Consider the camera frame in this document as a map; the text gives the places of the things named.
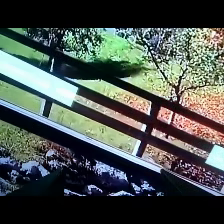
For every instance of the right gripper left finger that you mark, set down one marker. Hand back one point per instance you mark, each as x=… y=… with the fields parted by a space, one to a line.
x=50 y=186

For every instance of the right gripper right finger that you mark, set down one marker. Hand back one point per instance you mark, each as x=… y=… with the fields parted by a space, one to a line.
x=175 y=186

